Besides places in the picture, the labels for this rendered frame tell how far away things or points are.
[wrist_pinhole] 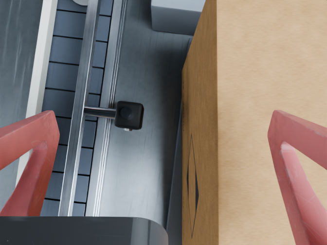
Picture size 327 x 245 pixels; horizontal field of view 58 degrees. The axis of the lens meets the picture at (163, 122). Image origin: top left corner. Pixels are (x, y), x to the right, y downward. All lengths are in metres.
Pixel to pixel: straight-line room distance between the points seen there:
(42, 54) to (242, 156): 0.31
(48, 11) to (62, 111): 0.13
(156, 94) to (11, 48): 0.24
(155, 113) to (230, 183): 0.30
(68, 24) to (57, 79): 0.08
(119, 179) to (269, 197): 0.32
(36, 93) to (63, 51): 0.08
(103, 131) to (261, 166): 0.28
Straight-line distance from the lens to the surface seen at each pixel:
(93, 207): 0.44
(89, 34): 0.37
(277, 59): 0.20
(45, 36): 0.43
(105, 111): 0.34
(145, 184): 0.47
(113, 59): 0.44
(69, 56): 0.45
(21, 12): 0.56
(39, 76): 0.42
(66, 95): 0.44
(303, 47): 0.21
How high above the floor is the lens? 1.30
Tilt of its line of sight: 86 degrees down
